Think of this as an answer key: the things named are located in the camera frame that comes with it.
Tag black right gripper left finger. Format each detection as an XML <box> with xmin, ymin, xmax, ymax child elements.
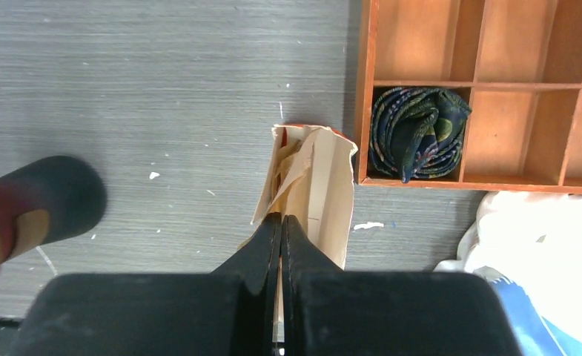
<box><xmin>13</xmin><ymin>213</ymin><xmax>282</xmax><ymax>355</ymax></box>

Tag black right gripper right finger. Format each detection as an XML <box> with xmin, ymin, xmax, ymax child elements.
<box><xmin>280</xmin><ymin>216</ymin><xmax>520</xmax><ymax>355</ymax></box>

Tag red and black carafe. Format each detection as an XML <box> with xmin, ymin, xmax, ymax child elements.
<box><xmin>0</xmin><ymin>155</ymin><xmax>108</xmax><ymax>261</ymax></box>

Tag orange coffee filter box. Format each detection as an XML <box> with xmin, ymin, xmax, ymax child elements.
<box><xmin>252</xmin><ymin>125</ymin><xmax>357</xmax><ymax>268</ymax></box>

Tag stack of brown paper filters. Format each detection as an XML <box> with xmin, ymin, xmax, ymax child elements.
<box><xmin>268</xmin><ymin>141</ymin><xmax>314</xmax><ymax>220</ymax></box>

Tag blue patterned rolled tie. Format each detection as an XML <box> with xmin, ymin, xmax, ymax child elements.
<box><xmin>368</xmin><ymin>87</ymin><xmax>472</xmax><ymax>184</ymax></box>

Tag white crumpled cloth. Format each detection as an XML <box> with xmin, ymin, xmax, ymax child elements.
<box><xmin>436</xmin><ymin>191</ymin><xmax>582</xmax><ymax>355</ymax></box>

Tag orange wooden compartment tray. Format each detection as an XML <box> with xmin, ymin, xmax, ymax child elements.
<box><xmin>354</xmin><ymin>1</ymin><xmax>582</xmax><ymax>194</ymax></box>

